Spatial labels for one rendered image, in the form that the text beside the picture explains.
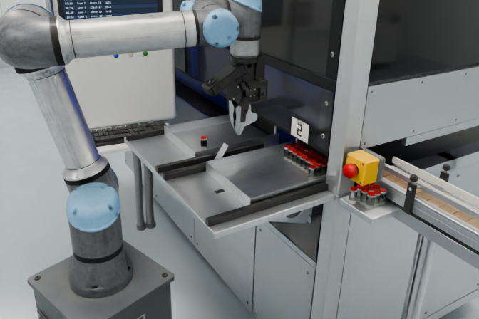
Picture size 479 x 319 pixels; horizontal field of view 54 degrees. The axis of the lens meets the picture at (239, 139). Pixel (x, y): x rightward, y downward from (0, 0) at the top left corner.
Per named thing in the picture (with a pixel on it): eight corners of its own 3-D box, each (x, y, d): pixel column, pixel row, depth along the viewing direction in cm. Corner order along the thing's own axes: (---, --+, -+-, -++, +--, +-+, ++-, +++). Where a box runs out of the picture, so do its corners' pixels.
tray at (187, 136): (241, 119, 193) (241, 111, 191) (279, 142, 172) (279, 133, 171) (164, 134, 176) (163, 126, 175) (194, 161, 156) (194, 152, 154)
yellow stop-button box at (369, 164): (362, 170, 135) (366, 147, 132) (381, 181, 130) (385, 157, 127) (342, 176, 132) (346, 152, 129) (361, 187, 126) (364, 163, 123)
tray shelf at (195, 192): (235, 119, 197) (235, 115, 196) (353, 194, 143) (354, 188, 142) (123, 142, 174) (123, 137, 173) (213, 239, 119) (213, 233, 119)
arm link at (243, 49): (240, 42, 111) (223, 35, 118) (239, 61, 113) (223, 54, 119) (266, 39, 115) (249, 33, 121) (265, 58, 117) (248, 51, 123)
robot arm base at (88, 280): (92, 307, 106) (87, 273, 102) (57, 278, 115) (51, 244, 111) (145, 275, 117) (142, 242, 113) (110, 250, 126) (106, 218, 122)
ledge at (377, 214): (373, 191, 144) (373, 186, 143) (406, 211, 134) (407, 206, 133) (338, 203, 137) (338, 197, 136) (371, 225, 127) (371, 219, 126)
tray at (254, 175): (291, 149, 166) (291, 141, 165) (342, 181, 146) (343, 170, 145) (205, 171, 150) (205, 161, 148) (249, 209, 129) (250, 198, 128)
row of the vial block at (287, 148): (287, 157, 161) (288, 144, 159) (321, 178, 147) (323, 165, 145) (281, 158, 159) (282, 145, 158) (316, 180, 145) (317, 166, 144)
